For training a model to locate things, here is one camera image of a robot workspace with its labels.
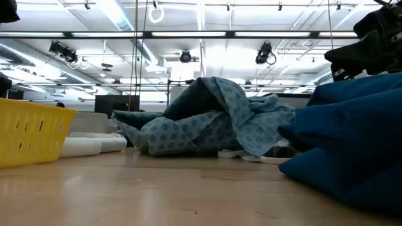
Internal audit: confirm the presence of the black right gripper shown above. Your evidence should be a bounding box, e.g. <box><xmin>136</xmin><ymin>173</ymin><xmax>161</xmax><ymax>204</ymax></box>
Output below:
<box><xmin>324</xmin><ymin>0</ymin><xmax>402</xmax><ymax>83</ymax></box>

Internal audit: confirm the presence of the dark blue scrub garment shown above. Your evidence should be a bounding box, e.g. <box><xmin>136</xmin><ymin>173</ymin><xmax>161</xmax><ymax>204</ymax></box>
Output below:
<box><xmin>277</xmin><ymin>72</ymin><xmax>402</xmax><ymax>215</ymax></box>

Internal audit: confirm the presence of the light blue patterned hospital gown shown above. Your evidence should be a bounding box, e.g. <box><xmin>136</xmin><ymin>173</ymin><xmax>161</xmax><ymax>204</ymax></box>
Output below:
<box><xmin>111</xmin><ymin>77</ymin><xmax>296</xmax><ymax>165</ymax></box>

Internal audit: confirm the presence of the white gauze roll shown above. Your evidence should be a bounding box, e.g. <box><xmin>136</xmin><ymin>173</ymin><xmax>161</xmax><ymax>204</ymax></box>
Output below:
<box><xmin>58</xmin><ymin>137</ymin><xmax>102</xmax><ymax>159</ymax></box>
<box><xmin>68</xmin><ymin>132</ymin><xmax>128</xmax><ymax>154</ymax></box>

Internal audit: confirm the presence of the yellow plastic basket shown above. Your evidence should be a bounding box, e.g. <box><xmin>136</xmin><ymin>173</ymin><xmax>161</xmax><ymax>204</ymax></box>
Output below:
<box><xmin>0</xmin><ymin>97</ymin><xmax>79</xmax><ymax>169</ymax></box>

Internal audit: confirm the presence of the black overhead crossbar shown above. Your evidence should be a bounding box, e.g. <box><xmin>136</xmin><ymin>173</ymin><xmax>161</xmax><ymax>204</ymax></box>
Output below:
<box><xmin>0</xmin><ymin>30</ymin><xmax>359</xmax><ymax>40</ymax></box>

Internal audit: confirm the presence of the black monitor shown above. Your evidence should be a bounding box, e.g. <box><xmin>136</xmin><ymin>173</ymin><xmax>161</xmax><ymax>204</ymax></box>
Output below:
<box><xmin>94</xmin><ymin>94</ymin><xmax>141</xmax><ymax>119</ymax></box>

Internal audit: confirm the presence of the black track light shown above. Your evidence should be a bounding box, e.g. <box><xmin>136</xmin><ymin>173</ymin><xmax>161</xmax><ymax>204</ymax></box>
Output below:
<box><xmin>48</xmin><ymin>40</ymin><xmax>79</xmax><ymax>64</ymax></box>

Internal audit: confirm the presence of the black hanging camera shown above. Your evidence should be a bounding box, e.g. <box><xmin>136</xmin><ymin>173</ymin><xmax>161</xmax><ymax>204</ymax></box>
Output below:
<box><xmin>255</xmin><ymin>41</ymin><xmax>278</xmax><ymax>66</ymax></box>
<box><xmin>179</xmin><ymin>50</ymin><xmax>193</xmax><ymax>64</ymax></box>

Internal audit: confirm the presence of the white cable loop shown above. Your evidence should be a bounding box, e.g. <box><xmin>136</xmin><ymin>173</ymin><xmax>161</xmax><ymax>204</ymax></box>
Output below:
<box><xmin>148</xmin><ymin>6</ymin><xmax>165</xmax><ymax>24</ymax></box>

